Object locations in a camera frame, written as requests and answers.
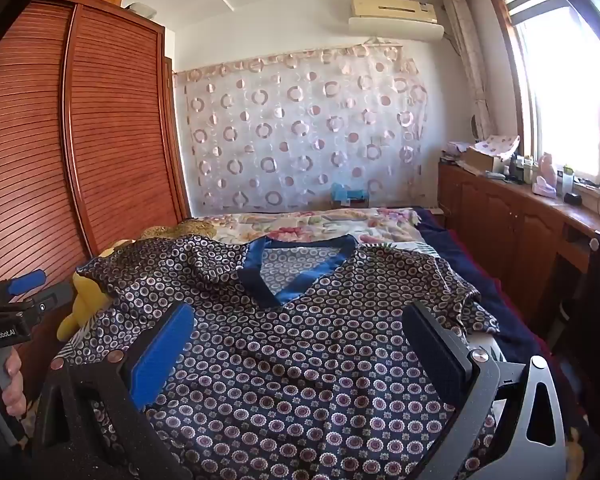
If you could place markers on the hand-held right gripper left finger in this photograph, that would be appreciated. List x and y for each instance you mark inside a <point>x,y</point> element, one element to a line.
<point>162,355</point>

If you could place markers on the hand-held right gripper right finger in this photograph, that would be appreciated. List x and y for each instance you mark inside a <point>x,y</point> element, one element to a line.
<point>437,360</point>

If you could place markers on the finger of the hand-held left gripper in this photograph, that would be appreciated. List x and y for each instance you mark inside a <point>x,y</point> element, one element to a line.
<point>55,297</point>
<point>27,282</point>

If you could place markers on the patterned navy pajama top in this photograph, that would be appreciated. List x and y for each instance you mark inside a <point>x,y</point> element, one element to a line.
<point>305,350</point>

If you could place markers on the person's left hand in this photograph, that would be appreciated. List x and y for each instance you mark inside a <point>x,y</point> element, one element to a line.
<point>15,385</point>

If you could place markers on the yellow plush toy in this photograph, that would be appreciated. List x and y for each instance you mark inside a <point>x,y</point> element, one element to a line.
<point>87,292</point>

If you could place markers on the navy blanket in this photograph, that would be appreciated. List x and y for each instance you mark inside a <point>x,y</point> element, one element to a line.
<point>485,270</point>

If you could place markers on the wooden slatted wardrobe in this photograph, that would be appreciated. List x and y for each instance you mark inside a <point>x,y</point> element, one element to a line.
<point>80,160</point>

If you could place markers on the wooden side cabinet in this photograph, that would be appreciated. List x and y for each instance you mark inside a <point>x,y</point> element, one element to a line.
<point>505,225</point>

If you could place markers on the blue toy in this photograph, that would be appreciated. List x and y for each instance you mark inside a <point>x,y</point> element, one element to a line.
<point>349,195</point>

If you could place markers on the floral bedsheet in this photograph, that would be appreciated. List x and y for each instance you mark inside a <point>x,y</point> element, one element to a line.
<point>305,227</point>

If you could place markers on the small black box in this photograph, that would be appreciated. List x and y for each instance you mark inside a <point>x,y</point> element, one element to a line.
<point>574,199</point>

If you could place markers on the pink figurine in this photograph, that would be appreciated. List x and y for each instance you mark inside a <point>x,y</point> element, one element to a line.
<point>545,175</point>

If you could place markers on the white bottle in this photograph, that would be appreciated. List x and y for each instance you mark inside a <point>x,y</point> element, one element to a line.
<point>565,182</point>

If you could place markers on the sheer curtain with circles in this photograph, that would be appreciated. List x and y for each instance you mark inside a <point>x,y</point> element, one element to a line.
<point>300,135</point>

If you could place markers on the white window curtain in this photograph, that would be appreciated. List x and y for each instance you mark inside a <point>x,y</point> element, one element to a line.
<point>467,70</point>

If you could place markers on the grey bag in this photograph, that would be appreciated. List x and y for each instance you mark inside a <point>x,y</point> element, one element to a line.
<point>141,8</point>

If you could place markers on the window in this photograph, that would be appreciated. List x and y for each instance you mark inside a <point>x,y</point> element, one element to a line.
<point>565,85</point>

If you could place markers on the white air conditioner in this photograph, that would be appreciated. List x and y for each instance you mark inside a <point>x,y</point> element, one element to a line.
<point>395,17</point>

